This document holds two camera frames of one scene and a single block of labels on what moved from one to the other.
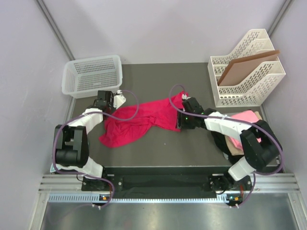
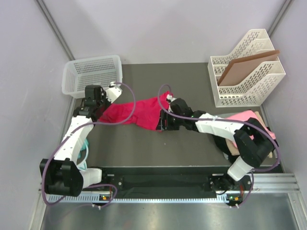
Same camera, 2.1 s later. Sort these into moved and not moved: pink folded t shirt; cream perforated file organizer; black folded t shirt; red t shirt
Moved: red t shirt
Not moved: cream perforated file organizer; black folded t shirt; pink folded t shirt
